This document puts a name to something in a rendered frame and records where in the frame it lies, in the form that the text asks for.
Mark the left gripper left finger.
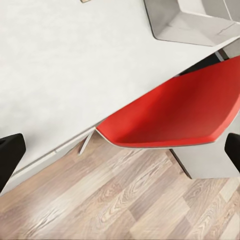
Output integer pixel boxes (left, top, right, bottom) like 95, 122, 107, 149
0, 133, 26, 193

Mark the toy box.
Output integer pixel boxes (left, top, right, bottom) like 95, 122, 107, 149
144, 0, 240, 47

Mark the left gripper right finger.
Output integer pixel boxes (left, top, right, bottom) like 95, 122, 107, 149
224, 133, 240, 173

